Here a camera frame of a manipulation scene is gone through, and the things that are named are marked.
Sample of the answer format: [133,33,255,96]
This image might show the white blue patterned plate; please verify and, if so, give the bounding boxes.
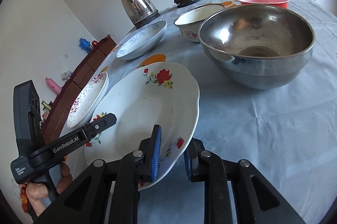
[116,21,167,60]

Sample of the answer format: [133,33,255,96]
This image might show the stainless steel electric kettle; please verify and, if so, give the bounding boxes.
[121,0,160,29]

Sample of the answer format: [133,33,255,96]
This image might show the grey printed tablecloth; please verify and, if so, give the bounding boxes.
[49,0,337,224]

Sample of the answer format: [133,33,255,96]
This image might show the white plate pink floral rim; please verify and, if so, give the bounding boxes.
[66,72,109,129]

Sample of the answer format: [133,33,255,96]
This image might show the pink thermos bottle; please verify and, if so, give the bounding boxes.
[45,77,62,95]

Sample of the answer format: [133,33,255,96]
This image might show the white enamel bowl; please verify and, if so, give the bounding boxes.
[174,4,225,43]

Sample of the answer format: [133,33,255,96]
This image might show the white plate red flowers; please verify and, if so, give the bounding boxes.
[84,62,200,182]

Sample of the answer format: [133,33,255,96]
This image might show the small red object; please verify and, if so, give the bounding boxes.
[91,40,98,47]

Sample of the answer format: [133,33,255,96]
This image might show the person's left hand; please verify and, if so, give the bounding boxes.
[26,163,72,217]

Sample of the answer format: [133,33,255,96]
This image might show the stainless steel bowl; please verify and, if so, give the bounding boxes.
[198,4,315,90]

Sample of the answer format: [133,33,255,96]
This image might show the brown wooden sideboard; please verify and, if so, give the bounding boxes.
[41,35,116,144]

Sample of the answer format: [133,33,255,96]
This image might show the small green bottle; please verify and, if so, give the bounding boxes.
[41,100,51,111]

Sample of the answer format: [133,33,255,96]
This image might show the crumpled clear plastic bag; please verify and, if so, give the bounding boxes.
[60,71,72,81]

